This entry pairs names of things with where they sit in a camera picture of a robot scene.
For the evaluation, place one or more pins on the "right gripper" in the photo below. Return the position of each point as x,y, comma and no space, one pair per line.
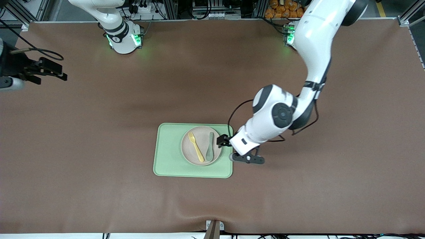
17,64

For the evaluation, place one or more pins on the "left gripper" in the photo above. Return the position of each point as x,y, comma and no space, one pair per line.
224,140

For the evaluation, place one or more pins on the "round beige plate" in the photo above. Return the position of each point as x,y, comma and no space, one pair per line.
201,139

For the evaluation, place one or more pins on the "yellow plastic fork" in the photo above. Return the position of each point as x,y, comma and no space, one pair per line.
197,149

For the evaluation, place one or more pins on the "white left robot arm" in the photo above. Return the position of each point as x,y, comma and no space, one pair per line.
315,49

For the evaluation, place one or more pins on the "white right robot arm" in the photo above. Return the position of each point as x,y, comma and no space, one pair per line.
119,39

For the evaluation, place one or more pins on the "pale green plastic spoon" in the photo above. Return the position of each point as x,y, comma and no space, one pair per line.
209,155

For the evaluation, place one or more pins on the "pale green rectangular tray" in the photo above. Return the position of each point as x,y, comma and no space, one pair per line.
167,156

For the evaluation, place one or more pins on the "brown table cover mat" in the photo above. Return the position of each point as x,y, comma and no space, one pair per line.
99,149

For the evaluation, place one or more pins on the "white power strip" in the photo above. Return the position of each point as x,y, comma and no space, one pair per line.
143,9

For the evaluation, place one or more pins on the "small grey electronics box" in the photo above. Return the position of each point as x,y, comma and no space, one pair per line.
288,31

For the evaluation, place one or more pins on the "long white connector strip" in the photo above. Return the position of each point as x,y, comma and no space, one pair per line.
212,15

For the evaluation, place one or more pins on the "orange bread roll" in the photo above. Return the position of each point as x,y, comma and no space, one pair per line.
269,13
283,5
274,4
287,14
279,14
293,6

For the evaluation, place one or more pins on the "aluminium frame profile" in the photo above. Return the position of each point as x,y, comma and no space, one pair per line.
172,10
260,9
403,21
25,26

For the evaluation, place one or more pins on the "grey metal clamp bracket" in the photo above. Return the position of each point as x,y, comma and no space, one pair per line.
208,225

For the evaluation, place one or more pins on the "tan camera mount post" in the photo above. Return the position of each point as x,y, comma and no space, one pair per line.
212,233

